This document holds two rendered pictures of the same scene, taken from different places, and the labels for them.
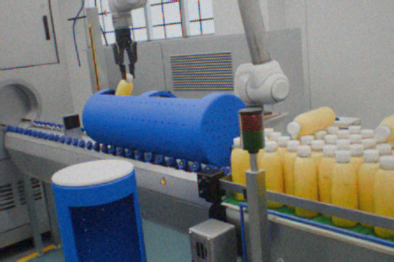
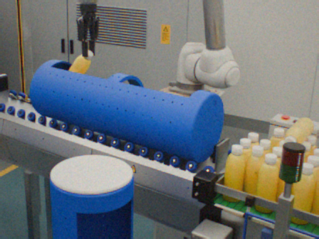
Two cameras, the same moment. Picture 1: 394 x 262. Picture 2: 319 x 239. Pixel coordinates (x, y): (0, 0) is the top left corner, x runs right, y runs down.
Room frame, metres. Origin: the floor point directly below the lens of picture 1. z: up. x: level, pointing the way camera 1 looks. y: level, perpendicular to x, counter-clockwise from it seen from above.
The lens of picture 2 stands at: (0.11, 0.55, 1.76)
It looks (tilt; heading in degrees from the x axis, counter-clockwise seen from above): 20 degrees down; 344
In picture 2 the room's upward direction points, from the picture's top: 2 degrees clockwise
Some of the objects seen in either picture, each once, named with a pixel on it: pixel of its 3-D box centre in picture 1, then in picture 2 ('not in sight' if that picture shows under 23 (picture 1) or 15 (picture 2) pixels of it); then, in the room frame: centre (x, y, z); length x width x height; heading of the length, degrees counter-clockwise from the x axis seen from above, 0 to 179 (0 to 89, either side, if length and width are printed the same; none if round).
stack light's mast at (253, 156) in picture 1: (252, 140); (290, 171); (1.15, -0.14, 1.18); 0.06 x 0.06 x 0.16
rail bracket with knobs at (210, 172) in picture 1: (212, 185); (205, 187); (1.51, -0.03, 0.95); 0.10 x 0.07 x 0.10; 132
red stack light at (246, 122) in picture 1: (251, 120); (293, 155); (1.15, -0.14, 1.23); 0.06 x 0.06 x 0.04
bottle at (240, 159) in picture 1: (242, 171); (234, 174); (1.50, -0.13, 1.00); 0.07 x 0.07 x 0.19
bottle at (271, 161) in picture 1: (272, 176); (267, 184); (1.40, -0.22, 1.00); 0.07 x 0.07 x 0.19
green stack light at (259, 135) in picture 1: (252, 138); (290, 170); (1.15, -0.14, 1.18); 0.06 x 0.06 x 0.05
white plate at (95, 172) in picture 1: (93, 171); (92, 173); (1.54, 0.37, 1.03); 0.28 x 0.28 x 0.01
